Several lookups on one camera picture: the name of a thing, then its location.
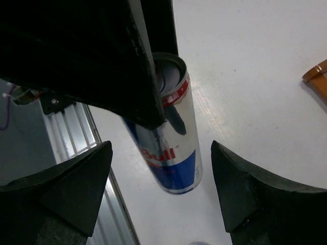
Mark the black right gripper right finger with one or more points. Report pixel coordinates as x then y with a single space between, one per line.
260 207

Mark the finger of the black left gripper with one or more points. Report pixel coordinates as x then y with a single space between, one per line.
94 52
160 25

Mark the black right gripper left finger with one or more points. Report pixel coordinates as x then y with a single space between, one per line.
59 205

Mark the silver blue can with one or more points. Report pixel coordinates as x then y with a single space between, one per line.
199 243
172 151

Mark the orange wooden shelf rack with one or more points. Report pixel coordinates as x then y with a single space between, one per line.
314 84

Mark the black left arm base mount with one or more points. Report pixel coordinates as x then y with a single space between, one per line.
50 102

